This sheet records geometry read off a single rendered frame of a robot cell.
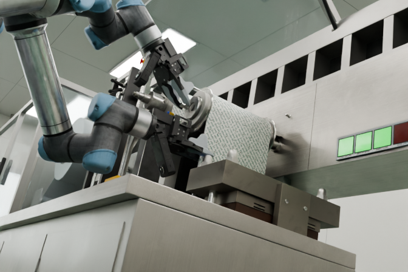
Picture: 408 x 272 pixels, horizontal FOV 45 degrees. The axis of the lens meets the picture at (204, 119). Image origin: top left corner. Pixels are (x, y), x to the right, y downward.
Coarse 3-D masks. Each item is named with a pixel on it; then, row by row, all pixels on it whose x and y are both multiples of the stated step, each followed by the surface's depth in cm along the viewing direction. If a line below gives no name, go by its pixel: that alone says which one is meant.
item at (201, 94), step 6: (198, 96) 149; (204, 96) 146; (204, 102) 144; (204, 108) 143; (198, 114) 144; (204, 114) 143; (192, 120) 146; (198, 120) 144; (192, 126) 146; (204, 126) 146; (270, 138) 155
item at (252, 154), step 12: (204, 132) 141; (216, 132) 142; (228, 132) 145; (216, 144) 141; (228, 144) 144; (240, 144) 147; (252, 144) 149; (264, 144) 152; (216, 156) 140; (240, 156) 146; (252, 156) 148; (264, 156) 151; (252, 168) 147; (264, 168) 150
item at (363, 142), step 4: (368, 132) 132; (356, 136) 135; (360, 136) 134; (364, 136) 132; (368, 136) 131; (356, 140) 134; (360, 140) 133; (364, 140) 132; (368, 140) 131; (356, 144) 134; (360, 144) 133; (364, 144) 131; (368, 144) 130; (356, 148) 133; (360, 148) 132; (364, 148) 131; (368, 148) 130
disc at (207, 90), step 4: (204, 88) 150; (208, 88) 148; (196, 92) 153; (208, 92) 146; (208, 96) 146; (212, 96) 144; (208, 100) 145; (212, 100) 143; (208, 104) 144; (208, 108) 143; (208, 112) 142; (204, 116) 143; (204, 120) 142; (200, 124) 143; (192, 128) 146; (196, 128) 144; (192, 132) 146
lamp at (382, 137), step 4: (384, 128) 128; (388, 128) 127; (376, 132) 129; (380, 132) 128; (384, 132) 127; (388, 132) 126; (376, 136) 129; (380, 136) 128; (384, 136) 127; (388, 136) 126; (376, 140) 128; (380, 140) 127; (384, 140) 126; (388, 140) 125; (376, 144) 128; (380, 144) 127; (384, 144) 126; (388, 144) 125
